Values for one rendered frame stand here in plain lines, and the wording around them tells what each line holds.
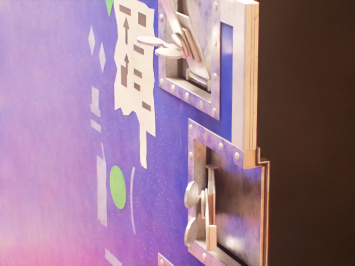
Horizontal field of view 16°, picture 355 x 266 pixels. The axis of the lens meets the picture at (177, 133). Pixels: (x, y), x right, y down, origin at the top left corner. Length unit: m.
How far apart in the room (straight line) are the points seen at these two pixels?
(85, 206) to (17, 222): 0.29
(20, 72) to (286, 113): 0.73
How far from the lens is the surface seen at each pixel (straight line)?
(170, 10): 1.08
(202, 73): 1.10
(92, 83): 1.34
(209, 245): 1.01
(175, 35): 1.09
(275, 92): 2.18
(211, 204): 1.07
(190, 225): 1.07
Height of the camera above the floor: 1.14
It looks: 17 degrees down
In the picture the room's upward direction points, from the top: straight up
